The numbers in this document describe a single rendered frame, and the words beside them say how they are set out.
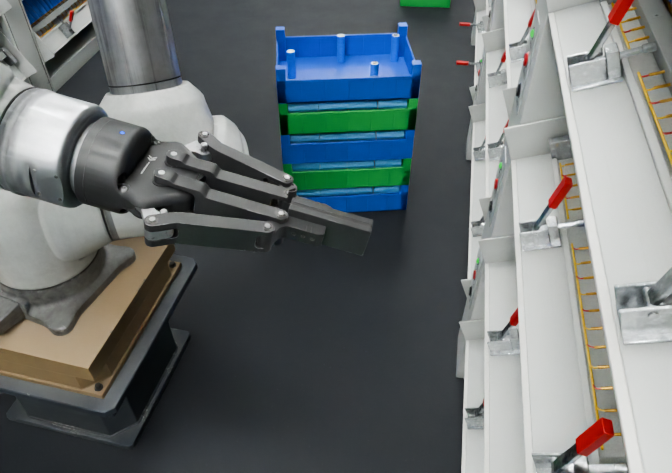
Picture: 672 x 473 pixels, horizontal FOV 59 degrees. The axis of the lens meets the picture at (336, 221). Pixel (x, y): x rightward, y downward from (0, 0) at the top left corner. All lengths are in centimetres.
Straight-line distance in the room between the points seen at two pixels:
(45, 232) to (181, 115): 24
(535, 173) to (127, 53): 55
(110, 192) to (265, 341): 77
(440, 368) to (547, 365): 63
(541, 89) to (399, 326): 65
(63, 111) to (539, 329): 46
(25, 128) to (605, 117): 45
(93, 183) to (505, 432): 53
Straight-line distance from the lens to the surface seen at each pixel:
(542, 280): 64
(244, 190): 50
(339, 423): 112
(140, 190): 49
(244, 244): 47
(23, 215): 85
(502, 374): 81
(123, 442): 115
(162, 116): 83
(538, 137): 79
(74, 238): 88
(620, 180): 46
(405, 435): 111
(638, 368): 35
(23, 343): 97
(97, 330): 94
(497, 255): 92
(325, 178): 139
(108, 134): 50
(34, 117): 51
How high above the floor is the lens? 99
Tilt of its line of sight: 43 degrees down
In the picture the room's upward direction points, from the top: straight up
